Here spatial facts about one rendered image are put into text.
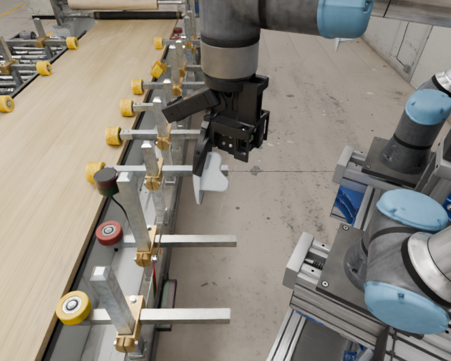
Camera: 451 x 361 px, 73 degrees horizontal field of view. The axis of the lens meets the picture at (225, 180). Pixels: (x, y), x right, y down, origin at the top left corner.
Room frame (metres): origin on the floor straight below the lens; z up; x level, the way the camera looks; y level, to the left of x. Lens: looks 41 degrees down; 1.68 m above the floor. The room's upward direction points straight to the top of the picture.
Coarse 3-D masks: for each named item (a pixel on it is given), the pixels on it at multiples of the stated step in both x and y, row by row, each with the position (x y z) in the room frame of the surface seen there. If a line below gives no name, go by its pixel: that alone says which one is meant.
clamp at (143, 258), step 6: (156, 228) 0.68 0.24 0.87; (150, 234) 0.65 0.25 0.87; (156, 234) 0.66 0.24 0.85; (150, 240) 0.62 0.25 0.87; (150, 246) 0.60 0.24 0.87; (138, 252) 0.58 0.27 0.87; (144, 252) 0.58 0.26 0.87; (150, 252) 0.58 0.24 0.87; (138, 258) 0.56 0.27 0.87; (144, 258) 0.56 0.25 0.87; (150, 258) 0.57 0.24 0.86; (138, 264) 0.55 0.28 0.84; (144, 264) 0.55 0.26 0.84; (150, 264) 0.56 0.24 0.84
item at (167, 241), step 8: (120, 240) 0.63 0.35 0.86; (128, 240) 0.63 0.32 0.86; (168, 240) 0.63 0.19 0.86; (176, 240) 0.63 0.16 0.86; (184, 240) 0.63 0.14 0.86; (192, 240) 0.63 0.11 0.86; (200, 240) 0.63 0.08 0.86; (208, 240) 0.63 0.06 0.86; (216, 240) 0.63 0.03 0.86; (224, 240) 0.63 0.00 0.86; (232, 240) 0.63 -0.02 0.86; (112, 248) 0.62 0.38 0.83
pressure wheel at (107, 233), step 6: (108, 222) 0.67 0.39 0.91; (114, 222) 0.67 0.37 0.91; (102, 228) 0.64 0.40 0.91; (108, 228) 0.64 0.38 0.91; (114, 228) 0.64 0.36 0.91; (120, 228) 0.64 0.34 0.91; (96, 234) 0.62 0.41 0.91; (102, 234) 0.62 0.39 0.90; (108, 234) 0.62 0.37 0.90; (114, 234) 0.62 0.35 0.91; (120, 234) 0.63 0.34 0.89; (102, 240) 0.60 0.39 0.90; (108, 240) 0.60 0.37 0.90; (114, 240) 0.61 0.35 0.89
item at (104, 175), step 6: (108, 168) 0.62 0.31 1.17; (96, 174) 0.60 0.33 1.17; (102, 174) 0.60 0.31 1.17; (108, 174) 0.60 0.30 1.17; (114, 174) 0.60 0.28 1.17; (102, 180) 0.57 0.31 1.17; (108, 180) 0.58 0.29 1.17; (114, 186) 0.58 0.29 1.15; (114, 198) 0.60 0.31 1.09; (120, 204) 0.60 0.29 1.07; (126, 216) 0.59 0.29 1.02
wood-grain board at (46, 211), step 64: (64, 64) 2.06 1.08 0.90; (128, 64) 2.06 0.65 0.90; (0, 128) 1.26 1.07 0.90; (64, 128) 1.26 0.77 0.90; (128, 128) 1.26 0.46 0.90; (0, 192) 0.82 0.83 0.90; (64, 192) 0.82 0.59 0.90; (0, 256) 0.54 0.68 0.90; (64, 256) 0.54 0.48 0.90; (0, 320) 0.35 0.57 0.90
